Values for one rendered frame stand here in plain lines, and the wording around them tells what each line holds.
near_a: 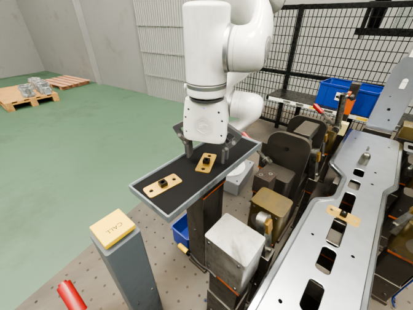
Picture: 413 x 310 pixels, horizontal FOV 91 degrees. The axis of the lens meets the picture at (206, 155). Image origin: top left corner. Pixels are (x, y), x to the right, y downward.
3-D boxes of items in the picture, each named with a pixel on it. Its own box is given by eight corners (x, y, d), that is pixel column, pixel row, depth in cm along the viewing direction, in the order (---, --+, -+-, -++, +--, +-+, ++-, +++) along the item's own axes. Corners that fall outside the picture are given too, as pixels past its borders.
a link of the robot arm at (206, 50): (235, 78, 44) (195, 74, 46) (241, 1, 36) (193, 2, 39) (224, 88, 37) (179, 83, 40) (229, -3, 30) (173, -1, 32)
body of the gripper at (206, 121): (177, 94, 41) (180, 142, 47) (227, 99, 39) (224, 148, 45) (189, 85, 47) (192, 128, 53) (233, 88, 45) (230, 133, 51)
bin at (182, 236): (188, 254, 80) (187, 241, 75) (172, 239, 86) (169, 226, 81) (206, 235, 87) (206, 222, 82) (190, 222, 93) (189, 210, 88)
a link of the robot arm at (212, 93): (177, 84, 40) (179, 99, 41) (222, 88, 38) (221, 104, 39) (192, 75, 46) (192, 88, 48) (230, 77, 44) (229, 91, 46)
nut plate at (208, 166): (209, 173, 50) (209, 170, 49) (194, 171, 51) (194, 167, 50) (217, 155, 57) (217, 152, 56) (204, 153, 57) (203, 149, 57)
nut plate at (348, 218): (360, 219, 58) (362, 216, 57) (357, 227, 56) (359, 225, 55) (329, 204, 63) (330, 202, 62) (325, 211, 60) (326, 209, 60)
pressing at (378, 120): (391, 133, 101) (434, 59, 82) (364, 127, 107) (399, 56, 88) (391, 133, 101) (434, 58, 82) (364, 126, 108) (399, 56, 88)
